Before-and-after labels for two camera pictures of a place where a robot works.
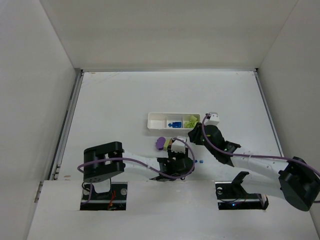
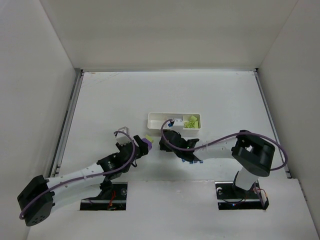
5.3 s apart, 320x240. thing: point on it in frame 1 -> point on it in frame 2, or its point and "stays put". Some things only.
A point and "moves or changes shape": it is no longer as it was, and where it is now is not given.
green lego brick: (192, 122) stays put
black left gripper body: (172, 154) -> (139, 145)
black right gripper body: (200, 133) -> (169, 141)
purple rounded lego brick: (160, 143) moves or changes shape
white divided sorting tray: (177, 121) stays put
